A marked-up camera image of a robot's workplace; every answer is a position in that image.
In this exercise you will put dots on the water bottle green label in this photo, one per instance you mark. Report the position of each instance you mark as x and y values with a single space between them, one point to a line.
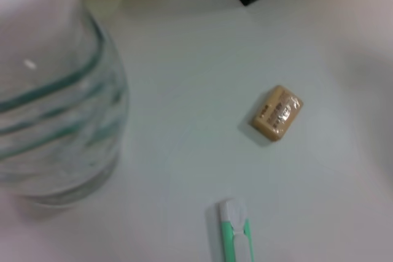
55 105

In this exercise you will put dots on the tan eraser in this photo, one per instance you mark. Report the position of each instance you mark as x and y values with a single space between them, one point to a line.
276 114

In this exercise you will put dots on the mint green utility knife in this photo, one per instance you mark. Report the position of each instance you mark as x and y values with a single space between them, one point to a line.
235 231

